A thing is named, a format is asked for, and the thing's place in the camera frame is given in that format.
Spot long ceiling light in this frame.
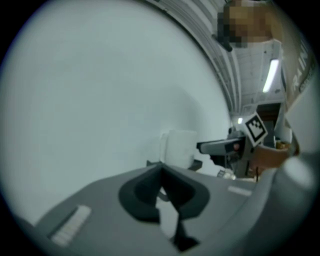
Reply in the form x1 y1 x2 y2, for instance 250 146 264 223
261 58 280 94

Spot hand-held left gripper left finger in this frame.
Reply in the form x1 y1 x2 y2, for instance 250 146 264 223
32 163 180 256

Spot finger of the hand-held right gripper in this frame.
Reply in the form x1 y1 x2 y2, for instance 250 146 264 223
209 152 241 166
196 137 245 154

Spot white toilet paper roll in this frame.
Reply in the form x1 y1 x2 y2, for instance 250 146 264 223
159 129 198 170

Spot person's head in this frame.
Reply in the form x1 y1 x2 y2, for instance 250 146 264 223
216 0 273 50

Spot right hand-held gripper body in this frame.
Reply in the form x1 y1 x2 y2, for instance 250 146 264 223
226 111 269 176

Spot person's right forearm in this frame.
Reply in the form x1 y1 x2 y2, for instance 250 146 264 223
249 144 298 177

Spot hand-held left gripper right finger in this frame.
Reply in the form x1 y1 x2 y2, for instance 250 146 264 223
161 163 262 256

